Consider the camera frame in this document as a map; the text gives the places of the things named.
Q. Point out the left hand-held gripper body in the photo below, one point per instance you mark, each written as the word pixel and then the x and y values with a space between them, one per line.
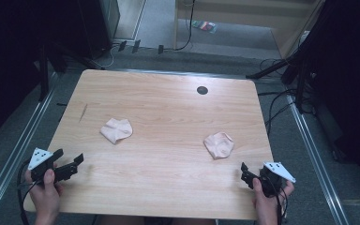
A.
pixel 43 165

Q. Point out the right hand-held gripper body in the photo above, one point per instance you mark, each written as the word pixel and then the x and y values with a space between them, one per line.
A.
pixel 273 178

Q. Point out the pale pink sock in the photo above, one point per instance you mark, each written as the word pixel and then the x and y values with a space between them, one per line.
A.
pixel 116 130
pixel 219 145

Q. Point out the person's right hand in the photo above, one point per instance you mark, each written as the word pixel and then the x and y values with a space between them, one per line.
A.
pixel 267 206

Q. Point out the person's left hand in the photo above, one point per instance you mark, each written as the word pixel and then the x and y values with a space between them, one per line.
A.
pixel 46 195

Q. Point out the black metal stand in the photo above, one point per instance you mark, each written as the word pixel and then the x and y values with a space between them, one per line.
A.
pixel 300 81
pixel 43 75

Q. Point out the black round table grommet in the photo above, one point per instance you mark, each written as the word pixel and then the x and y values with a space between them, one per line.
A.
pixel 202 90

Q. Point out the black curtain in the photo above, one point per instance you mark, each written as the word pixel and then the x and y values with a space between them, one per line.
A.
pixel 350 78
pixel 9 62

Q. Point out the black plug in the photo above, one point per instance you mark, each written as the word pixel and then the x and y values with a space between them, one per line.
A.
pixel 136 46
pixel 122 46
pixel 161 49

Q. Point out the dark cabinet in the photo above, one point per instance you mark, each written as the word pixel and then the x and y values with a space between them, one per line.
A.
pixel 103 22

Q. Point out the colourful packet on floor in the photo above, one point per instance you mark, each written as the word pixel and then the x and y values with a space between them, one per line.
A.
pixel 205 26

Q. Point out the light wooden furniture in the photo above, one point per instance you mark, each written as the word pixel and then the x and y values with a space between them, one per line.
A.
pixel 247 12

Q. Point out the silver metal floor rail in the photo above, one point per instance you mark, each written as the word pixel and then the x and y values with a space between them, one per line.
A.
pixel 315 159
pixel 18 143

